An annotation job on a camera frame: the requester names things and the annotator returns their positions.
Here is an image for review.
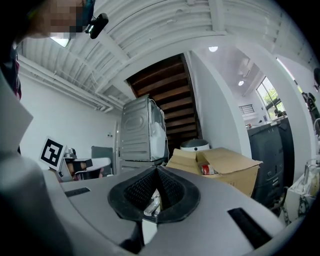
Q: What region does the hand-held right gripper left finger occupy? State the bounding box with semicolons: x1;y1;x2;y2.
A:
45;166;161;248

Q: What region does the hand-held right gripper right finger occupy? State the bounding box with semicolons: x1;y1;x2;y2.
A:
143;166;289;256

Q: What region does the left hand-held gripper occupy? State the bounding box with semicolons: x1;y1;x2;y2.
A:
38;136;112;183

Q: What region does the green and white tool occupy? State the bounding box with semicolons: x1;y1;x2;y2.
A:
143;190;161;217

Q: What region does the person's left hand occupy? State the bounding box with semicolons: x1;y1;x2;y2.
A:
70;162;105;181

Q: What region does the grey chair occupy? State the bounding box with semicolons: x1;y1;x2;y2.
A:
90;145;115;177

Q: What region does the white door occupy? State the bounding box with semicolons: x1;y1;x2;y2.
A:
113;119;124;176

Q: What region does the red can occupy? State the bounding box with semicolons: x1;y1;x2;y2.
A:
200;164;219;176

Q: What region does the open cardboard box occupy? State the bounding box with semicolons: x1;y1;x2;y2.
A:
165;146;264;199

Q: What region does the grey metal washing machine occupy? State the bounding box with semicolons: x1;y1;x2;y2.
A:
119;95;168;163

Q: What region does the white round appliance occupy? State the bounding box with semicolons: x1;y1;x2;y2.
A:
179;139;211;152

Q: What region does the white table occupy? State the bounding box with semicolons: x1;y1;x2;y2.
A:
141;219;159;245

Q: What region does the black cabinet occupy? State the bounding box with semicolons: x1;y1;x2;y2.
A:
246;116;295;209

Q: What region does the marble patterned storage box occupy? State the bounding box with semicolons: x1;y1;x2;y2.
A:
284;171;320;224

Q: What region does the black balcony railing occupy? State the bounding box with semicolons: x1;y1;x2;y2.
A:
238;104;255;116

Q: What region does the brown wooden staircase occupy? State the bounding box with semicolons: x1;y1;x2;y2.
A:
125;53;204;156

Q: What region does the large window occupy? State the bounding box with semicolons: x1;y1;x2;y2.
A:
255;75;286;119

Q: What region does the person's dark shirt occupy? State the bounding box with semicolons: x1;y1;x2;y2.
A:
0;46;23;101

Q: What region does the long ceiling light fixture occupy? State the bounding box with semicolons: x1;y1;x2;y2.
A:
50;36;71;49

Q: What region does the person's head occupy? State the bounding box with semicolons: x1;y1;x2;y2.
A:
14;0;97;41

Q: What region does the black head-mounted camera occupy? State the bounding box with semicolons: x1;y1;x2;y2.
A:
84;12;110;40

